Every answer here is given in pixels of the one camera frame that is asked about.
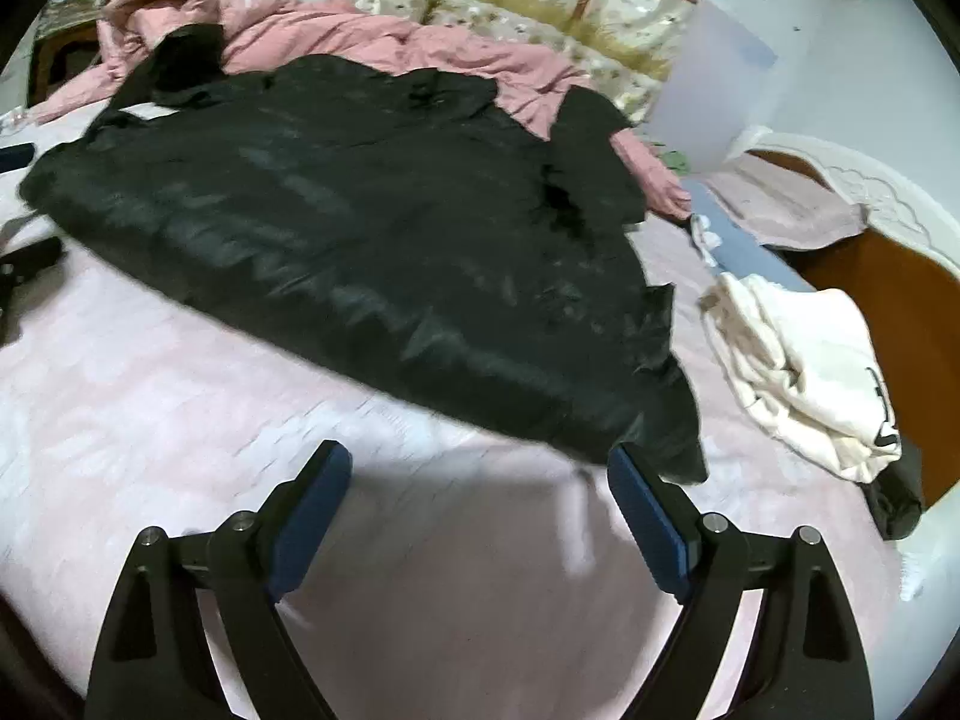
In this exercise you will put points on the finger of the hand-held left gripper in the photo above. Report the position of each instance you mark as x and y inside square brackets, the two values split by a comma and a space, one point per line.
[26, 259]
[15, 157]

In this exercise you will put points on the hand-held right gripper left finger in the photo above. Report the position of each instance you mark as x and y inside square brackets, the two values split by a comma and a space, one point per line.
[311, 517]

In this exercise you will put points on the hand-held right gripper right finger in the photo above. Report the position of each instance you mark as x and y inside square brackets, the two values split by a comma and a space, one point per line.
[649, 517]

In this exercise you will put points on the black puffer jacket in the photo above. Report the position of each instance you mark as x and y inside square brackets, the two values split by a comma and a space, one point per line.
[360, 225]

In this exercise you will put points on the pink bed sheet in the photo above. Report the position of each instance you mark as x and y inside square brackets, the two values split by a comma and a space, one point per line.
[187, 405]

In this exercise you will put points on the cream folded garment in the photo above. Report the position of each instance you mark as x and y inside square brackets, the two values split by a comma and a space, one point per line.
[802, 367]

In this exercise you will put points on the dark folded cloth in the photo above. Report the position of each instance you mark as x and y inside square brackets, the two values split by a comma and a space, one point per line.
[896, 495]

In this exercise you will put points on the blue flowered pillow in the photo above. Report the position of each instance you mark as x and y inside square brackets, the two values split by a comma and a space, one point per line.
[742, 247]

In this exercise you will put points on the white wooden headboard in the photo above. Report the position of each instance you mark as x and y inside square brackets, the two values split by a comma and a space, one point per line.
[885, 292]

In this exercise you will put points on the beige pillow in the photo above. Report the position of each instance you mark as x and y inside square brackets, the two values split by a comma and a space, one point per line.
[787, 206]

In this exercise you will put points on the pink checked quilt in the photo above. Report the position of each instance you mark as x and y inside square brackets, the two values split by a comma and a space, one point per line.
[337, 37]

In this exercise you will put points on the green cloth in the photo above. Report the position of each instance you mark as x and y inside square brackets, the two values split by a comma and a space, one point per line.
[675, 161]

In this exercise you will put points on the pale wall sheet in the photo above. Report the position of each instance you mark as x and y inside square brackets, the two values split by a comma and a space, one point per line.
[712, 82]

